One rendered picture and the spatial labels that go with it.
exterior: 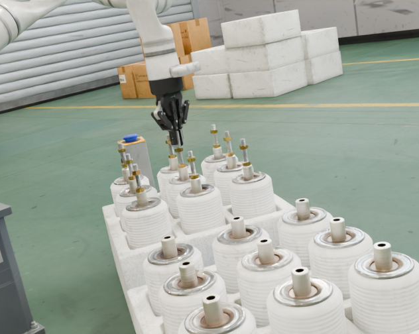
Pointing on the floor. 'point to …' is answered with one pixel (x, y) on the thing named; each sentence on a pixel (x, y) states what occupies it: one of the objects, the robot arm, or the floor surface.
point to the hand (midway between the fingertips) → (176, 138)
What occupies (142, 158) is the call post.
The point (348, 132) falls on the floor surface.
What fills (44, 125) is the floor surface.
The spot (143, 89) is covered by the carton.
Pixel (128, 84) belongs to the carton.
